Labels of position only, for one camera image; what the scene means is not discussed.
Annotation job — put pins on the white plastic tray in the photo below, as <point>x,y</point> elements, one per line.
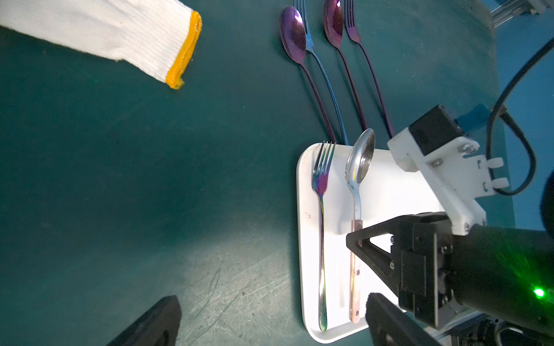
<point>386,192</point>

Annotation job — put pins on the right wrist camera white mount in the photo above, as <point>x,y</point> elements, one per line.
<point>436,146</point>

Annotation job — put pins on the silver spoon pink handle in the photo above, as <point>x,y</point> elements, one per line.
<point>357,166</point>

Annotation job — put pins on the white knit glove yellow cuff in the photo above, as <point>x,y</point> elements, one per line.
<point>157,37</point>

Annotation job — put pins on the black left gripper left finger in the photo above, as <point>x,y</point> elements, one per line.
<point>157,326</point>

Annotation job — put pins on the purple spoon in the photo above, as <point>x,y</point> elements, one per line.
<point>294,40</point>
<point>333,25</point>

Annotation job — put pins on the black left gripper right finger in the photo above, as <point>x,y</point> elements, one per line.
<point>390,326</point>

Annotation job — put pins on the purple fork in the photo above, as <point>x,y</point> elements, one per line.
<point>354,35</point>

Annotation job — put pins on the rainbow iridescent fork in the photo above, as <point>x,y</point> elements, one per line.
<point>320,176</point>

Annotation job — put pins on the right side table rail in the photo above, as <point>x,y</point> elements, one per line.
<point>508,10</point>

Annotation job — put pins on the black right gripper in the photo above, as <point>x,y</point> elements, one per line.
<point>417,270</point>

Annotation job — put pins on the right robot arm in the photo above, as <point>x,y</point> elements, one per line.
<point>507,273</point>

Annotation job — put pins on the blue iridescent fork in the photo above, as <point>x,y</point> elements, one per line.
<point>301,6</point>

